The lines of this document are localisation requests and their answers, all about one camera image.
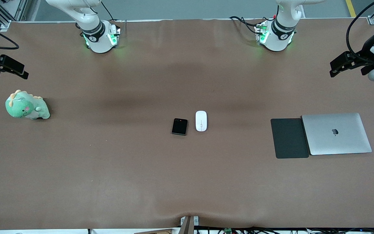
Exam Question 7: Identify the white computer mouse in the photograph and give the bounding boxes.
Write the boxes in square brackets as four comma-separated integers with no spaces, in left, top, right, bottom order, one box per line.
[195,110,208,132]

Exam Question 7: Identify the black flip phone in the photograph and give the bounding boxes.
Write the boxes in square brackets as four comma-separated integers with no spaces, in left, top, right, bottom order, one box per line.
[171,118,188,136]

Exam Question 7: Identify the dark grey mouse pad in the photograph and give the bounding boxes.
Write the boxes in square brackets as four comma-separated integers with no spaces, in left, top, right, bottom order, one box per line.
[270,118,310,159]

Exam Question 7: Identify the green dinosaur plush toy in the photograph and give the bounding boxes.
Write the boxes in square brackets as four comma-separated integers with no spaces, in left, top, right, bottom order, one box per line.
[5,90,51,120]

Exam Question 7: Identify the silver closed laptop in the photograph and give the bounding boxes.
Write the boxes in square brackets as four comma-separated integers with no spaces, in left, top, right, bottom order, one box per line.
[301,112,373,156]

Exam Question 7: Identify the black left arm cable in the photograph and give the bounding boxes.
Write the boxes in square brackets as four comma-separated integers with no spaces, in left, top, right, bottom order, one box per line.
[346,0,374,57]

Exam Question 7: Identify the black arm base cables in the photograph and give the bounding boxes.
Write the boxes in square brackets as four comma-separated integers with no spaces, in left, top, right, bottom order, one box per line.
[229,16,277,35]

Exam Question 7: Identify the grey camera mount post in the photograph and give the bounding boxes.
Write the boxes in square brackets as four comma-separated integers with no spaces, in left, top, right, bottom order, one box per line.
[180,215,199,234]

